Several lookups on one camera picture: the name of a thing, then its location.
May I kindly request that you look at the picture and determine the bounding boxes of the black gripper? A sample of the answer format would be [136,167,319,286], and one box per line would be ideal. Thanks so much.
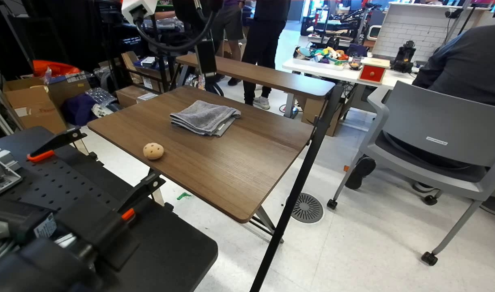
[171,0,218,78]

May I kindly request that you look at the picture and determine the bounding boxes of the grey towel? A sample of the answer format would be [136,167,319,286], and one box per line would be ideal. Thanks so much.
[168,99,243,138]

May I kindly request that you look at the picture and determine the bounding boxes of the tan cookie plush toy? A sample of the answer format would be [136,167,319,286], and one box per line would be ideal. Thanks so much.
[140,141,166,163]

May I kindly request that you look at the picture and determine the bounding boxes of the colourful toy pile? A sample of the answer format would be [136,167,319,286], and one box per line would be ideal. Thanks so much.
[296,46,350,65]

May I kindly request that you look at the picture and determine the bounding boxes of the seated person in grey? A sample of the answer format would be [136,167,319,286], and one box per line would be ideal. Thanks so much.
[343,21,495,192]

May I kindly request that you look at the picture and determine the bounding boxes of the standing person black trousers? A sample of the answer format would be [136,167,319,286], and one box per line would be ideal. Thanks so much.
[239,0,291,111]

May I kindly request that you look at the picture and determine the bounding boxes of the narrow brown wooden table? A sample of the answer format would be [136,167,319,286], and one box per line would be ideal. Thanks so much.
[174,51,335,99]

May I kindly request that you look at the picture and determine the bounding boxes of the small flat cardboard box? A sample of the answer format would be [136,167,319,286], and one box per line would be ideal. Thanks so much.
[114,85,160,109]

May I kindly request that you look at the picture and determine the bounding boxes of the cardboard box under white table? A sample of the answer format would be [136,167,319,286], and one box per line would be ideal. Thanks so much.
[299,96,348,137]

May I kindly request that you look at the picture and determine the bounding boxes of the white table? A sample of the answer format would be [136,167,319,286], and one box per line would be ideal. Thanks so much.
[282,55,418,88]

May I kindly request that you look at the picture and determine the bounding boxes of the purple cloth bag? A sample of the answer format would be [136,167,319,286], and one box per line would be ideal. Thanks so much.
[58,93,98,127]

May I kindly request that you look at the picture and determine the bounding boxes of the orange bag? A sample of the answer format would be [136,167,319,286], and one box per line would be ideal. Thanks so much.
[30,59,82,78]

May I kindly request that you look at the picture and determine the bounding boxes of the large black orange clamp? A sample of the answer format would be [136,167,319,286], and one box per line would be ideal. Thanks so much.
[66,171,166,262]

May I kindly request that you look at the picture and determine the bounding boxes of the black tripod pole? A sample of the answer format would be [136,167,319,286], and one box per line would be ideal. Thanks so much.
[249,80,348,292]

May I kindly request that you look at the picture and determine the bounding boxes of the red box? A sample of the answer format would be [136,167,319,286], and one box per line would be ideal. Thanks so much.
[358,64,387,85]

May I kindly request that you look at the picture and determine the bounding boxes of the small black orange clamp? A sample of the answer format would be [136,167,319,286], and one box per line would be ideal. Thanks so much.
[24,127,88,166]

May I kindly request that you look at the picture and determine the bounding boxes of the large open cardboard box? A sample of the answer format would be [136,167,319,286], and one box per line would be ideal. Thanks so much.
[1,78,69,137]

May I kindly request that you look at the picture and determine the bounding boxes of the round metal floor drain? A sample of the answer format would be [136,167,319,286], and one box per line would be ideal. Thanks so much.
[290,192,324,224]

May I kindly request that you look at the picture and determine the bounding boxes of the black tabletop device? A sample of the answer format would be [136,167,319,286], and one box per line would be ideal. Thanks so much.
[390,39,418,75]

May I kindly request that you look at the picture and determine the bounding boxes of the black perforated platform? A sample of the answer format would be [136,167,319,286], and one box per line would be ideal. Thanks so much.
[0,127,218,292]

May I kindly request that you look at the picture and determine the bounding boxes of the white perforated board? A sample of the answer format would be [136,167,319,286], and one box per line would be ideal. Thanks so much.
[371,2,491,64]

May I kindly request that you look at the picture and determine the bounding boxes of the printed card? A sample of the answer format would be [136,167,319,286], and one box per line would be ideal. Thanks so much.
[0,159,24,197]

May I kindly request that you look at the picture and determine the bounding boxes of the grey rolling chair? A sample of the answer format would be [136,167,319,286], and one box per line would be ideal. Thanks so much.
[325,80,495,268]

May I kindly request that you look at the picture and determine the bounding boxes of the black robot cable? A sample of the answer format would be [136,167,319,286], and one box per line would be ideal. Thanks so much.
[131,8,217,55]

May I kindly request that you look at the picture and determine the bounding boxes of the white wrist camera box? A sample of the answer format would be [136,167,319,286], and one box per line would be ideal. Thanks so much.
[119,0,158,26]

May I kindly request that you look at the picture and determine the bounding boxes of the black table leg frame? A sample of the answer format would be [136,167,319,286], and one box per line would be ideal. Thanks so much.
[244,205,277,240]

